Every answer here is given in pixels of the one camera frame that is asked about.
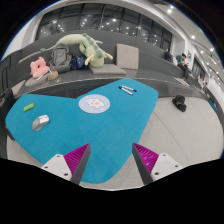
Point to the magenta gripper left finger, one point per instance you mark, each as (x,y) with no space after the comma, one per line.
(70,166)

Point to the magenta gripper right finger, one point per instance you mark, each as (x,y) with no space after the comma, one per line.
(153,166)

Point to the grey white computer mouse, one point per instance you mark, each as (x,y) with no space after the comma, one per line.
(40,122)

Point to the round light blue mouse pad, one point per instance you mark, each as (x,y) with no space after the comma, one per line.
(94,104)

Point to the black backpack on floor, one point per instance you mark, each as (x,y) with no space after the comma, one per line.
(179,102)

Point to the white marker black cap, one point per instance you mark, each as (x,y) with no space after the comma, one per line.
(123,89)

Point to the white marker blue cap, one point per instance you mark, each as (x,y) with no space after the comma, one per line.
(129,88)

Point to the green eraser block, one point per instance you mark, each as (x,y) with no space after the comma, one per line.
(28,107)

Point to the tan round pouch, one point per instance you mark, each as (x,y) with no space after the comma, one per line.
(53,75)

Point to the grey flat seat cushion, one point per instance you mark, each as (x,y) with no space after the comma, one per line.
(110,69)

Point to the dark blue bag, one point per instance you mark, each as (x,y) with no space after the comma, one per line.
(77,62)

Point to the grey backpack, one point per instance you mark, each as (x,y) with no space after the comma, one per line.
(60,59)

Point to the pink plush cushion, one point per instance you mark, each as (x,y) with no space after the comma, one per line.
(39,67)

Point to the grey upright seat cushion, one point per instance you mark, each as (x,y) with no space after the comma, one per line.
(127,56)

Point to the seated person dark clothes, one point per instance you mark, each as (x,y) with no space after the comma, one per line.
(168,56)

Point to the seated person teal shirt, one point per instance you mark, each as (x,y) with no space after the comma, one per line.
(183,65)

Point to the green dragon plush toy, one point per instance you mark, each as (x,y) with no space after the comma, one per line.
(87,45)

